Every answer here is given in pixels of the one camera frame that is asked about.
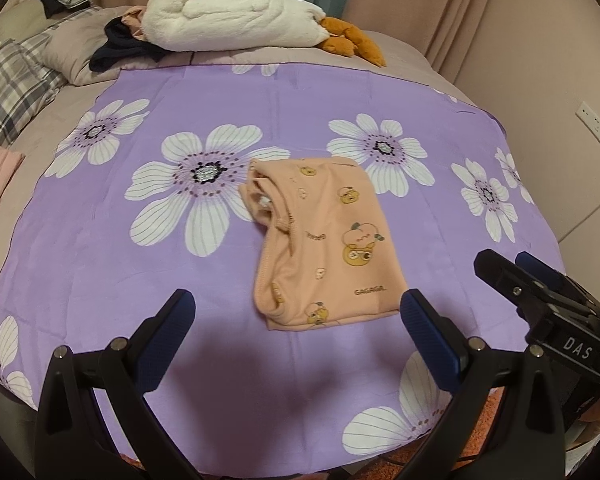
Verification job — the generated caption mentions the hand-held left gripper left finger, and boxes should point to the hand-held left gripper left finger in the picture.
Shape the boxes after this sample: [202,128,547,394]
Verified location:
[34,289,201,480]

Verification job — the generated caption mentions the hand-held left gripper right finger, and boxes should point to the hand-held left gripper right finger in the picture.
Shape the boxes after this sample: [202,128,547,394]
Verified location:
[400,289,567,480]

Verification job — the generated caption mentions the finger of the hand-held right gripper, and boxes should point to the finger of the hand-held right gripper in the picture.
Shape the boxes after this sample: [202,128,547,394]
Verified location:
[474,249,588,341]
[515,251,600,312]

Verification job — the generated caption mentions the orange printed baby shirt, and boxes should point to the orange printed baby shirt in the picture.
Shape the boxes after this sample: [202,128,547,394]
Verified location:
[237,156,410,332]

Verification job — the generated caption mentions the purple floral bed sheet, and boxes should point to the purple floral bed sheet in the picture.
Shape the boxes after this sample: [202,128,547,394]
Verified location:
[0,62,566,473]

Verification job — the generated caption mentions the orange rug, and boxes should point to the orange rug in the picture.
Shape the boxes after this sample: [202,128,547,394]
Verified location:
[470,390,600,461]

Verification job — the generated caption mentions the dark navy cloth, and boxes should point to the dark navy cloth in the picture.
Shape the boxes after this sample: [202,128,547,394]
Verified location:
[89,17,168,72]

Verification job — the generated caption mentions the grey plaid blanket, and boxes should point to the grey plaid blanket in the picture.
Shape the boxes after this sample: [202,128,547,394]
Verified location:
[0,40,68,147]

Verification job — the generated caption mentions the white plush goose toy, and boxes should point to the white plush goose toy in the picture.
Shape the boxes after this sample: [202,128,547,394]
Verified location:
[142,0,387,67]

